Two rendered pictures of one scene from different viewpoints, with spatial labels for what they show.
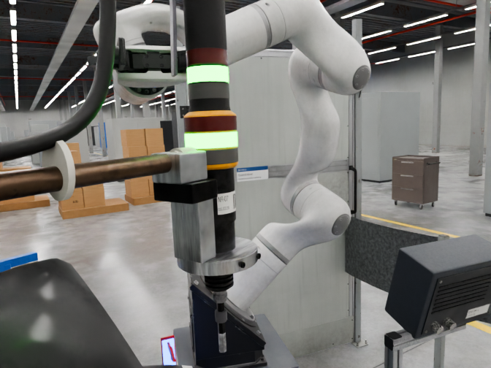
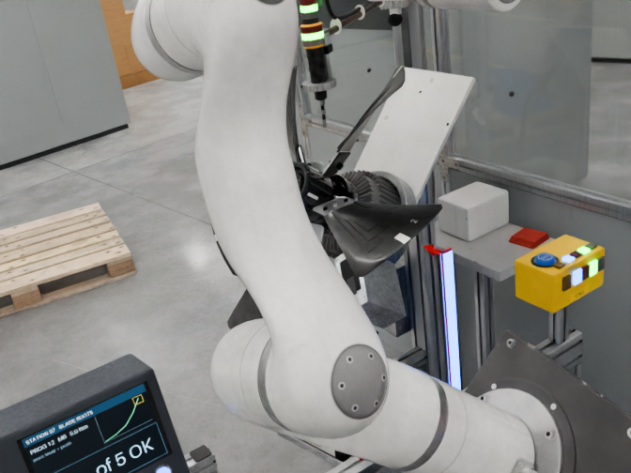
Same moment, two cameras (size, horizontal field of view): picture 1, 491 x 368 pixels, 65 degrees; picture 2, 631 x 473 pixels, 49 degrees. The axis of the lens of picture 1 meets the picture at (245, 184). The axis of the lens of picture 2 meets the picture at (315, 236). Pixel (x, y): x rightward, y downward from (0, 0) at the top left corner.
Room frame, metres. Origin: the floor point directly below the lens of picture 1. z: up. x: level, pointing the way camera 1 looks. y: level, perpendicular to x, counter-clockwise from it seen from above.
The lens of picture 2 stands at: (1.71, -0.25, 1.78)
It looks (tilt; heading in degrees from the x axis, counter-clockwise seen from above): 25 degrees down; 171
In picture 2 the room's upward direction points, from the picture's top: 9 degrees counter-clockwise
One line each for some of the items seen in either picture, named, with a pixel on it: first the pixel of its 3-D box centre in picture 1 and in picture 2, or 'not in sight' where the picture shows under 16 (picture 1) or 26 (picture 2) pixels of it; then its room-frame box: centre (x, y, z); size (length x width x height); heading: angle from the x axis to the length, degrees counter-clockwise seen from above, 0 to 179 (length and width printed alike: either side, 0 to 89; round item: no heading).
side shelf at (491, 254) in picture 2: not in sight; (482, 241); (0.02, 0.50, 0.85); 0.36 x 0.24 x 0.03; 21
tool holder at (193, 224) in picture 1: (207, 208); (317, 62); (0.31, 0.03, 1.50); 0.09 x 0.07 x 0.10; 146
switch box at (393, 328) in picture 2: not in sight; (403, 290); (-0.01, 0.26, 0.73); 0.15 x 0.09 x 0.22; 111
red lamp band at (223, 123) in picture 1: (210, 123); (311, 28); (0.32, 0.03, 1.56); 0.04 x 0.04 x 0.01
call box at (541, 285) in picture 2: not in sight; (559, 275); (0.55, 0.43, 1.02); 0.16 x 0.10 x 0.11; 111
